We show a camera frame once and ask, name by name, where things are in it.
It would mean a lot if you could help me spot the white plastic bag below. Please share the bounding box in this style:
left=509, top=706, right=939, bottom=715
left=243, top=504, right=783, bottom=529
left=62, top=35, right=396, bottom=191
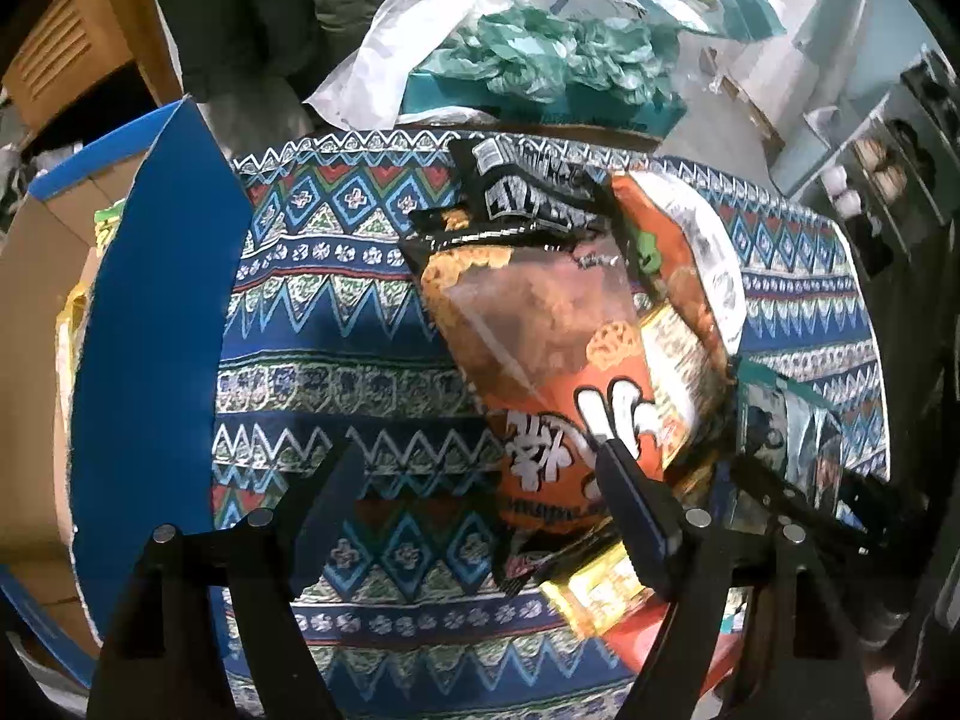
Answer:
left=304, top=0, right=542, bottom=130

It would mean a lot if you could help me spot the black white-print snack bag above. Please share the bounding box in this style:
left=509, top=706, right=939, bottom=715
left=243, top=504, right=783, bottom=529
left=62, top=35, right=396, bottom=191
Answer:
left=448, top=136, right=627, bottom=242

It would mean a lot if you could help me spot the orange clear ring snack bag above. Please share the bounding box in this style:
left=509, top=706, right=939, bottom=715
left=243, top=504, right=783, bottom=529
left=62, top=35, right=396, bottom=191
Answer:
left=405, top=206, right=670, bottom=535

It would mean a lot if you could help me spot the metal shelf rack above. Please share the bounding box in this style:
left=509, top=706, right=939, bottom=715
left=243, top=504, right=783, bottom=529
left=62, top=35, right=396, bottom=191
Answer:
left=817, top=45, right=960, bottom=280

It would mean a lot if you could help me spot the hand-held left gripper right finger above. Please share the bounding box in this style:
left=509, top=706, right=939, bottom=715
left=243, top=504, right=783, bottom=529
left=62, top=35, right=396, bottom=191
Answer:
left=596, top=439, right=875, bottom=720

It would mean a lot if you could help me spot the red snack packet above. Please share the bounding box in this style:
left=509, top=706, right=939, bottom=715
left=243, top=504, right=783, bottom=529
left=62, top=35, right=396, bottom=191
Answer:
left=600, top=594, right=751, bottom=700

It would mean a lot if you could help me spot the dark jacket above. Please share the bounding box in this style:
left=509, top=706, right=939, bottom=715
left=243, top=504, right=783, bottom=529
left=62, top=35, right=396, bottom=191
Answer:
left=156, top=0, right=320, bottom=104

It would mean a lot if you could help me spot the blue cardboard box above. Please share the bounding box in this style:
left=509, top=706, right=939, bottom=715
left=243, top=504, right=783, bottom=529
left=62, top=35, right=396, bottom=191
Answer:
left=0, top=96, right=256, bottom=695

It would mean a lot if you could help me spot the wooden cabinet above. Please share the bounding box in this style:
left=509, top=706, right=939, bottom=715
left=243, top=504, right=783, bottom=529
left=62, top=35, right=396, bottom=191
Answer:
left=0, top=0, right=182, bottom=137

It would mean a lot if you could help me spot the yellow packet in box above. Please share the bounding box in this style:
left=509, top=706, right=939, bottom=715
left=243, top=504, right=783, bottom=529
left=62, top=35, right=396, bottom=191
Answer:
left=55, top=283, right=94, bottom=407

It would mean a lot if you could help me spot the teal lined cardboard box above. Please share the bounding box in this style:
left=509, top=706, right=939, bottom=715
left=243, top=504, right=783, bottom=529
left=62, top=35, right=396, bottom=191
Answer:
left=396, top=66, right=687, bottom=155

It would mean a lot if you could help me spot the silver green snack packet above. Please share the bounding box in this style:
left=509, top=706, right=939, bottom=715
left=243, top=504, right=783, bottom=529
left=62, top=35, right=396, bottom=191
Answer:
left=724, top=358, right=845, bottom=500

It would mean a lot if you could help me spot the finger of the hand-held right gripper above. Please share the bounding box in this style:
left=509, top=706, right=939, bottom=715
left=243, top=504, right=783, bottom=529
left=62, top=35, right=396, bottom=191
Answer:
left=731, top=456, right=901, bottom=552

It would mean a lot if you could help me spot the teal green bag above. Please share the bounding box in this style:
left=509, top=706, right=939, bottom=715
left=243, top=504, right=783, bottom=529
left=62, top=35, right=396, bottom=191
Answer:
left=426, top=4, right=682, bottom=104

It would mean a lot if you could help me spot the orange-red snack bag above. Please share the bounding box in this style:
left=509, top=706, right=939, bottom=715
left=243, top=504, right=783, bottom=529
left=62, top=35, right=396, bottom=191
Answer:
left=611, top=171, right=751, bottom=466

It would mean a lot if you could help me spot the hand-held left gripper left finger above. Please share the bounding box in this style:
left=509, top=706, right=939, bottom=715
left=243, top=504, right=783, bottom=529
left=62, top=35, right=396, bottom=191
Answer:
left=86, top=436, right=368, bottom=720

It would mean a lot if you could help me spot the patterned blue tablecloth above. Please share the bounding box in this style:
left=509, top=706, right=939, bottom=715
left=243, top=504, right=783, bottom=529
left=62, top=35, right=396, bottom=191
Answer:
left=210, top=127, right=895, bottom=720

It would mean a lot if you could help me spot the yellow snack packet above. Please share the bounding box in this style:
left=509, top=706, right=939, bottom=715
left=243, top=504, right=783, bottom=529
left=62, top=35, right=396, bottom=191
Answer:
left=540, top=540, right=655, bottom=640

